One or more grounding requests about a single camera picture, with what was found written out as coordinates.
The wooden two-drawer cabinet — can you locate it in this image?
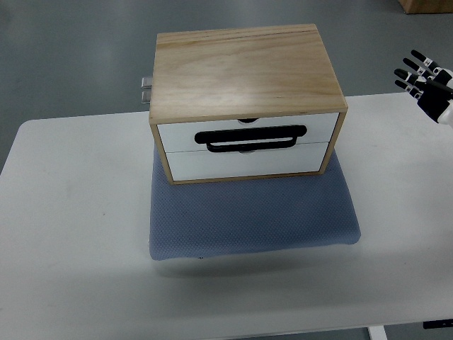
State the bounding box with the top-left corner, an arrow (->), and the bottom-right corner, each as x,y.
149,24 -> 348,184

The white table leg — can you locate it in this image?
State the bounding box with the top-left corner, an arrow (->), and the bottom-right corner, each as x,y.
367,326 -> 388,340

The brown cardboard box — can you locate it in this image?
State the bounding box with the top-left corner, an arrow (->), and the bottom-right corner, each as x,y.
398,0 -> 453,14

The blue-grey textured mat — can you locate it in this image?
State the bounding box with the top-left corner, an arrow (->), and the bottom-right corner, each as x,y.
149,155 -> 361,261

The white lower drawer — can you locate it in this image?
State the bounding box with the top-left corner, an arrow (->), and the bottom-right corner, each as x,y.
167,142 -> 328,181

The white drawer black handle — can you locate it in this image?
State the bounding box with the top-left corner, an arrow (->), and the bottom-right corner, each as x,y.
158,113 -> 338,152

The grey metal table clamp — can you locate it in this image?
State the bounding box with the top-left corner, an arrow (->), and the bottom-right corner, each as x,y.
141,76 -> 153,104

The black bracket under table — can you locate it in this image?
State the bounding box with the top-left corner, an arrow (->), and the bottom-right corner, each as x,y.
423,319 -> 453,329

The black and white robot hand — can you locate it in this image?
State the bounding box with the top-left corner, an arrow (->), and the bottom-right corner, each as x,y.
394,50 -> 452,127

